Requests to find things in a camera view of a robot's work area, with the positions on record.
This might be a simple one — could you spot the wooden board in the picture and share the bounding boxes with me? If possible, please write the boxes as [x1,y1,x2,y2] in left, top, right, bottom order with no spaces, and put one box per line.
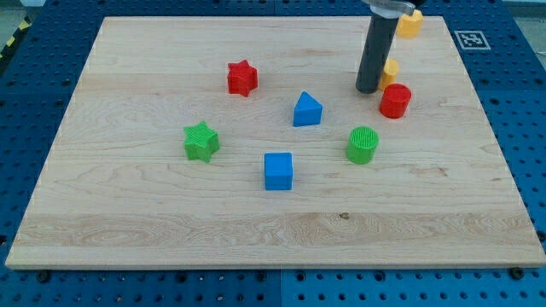
[6,16,545,270]

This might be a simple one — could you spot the silver rod mount clamp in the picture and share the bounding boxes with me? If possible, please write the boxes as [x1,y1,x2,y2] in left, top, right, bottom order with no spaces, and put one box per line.
[363,0,416,19]

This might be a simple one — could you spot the green star block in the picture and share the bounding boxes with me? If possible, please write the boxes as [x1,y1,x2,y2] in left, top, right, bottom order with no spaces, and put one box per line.
[183,121,220,163]

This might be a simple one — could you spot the blue triangle block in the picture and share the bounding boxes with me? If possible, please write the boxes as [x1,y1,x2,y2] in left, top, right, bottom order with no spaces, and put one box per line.
[293,91,323,127]

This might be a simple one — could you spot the white fiducial marker tag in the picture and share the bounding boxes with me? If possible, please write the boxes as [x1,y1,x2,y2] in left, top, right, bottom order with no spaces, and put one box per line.
[455,30,491,50]

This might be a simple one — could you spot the yellow hexagon block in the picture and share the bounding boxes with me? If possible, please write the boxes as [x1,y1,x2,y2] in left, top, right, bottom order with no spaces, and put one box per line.
[396,9,424,38]

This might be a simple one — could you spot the yellow small block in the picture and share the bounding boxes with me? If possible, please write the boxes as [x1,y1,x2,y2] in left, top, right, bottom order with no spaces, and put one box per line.
[378,58,399,90]

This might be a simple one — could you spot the red cylinder block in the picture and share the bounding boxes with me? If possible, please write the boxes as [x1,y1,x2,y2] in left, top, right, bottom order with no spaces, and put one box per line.
[379,84,412,119]

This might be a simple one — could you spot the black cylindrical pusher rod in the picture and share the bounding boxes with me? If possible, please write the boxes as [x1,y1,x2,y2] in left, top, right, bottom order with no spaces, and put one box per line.
[355,14,398,94]

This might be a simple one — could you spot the blue cube block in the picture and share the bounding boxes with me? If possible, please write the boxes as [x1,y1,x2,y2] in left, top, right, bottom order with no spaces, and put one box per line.
[264,153,293,190]

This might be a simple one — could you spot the red star block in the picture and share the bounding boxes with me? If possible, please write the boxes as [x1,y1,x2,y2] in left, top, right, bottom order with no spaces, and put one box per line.
[227,60,258,97]

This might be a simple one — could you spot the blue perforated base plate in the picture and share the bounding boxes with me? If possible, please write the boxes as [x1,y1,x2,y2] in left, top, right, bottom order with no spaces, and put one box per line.
[1,1,545,306]

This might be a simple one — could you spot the green cylinder block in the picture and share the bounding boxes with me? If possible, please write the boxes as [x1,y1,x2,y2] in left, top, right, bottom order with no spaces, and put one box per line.
[346,126,379,165]

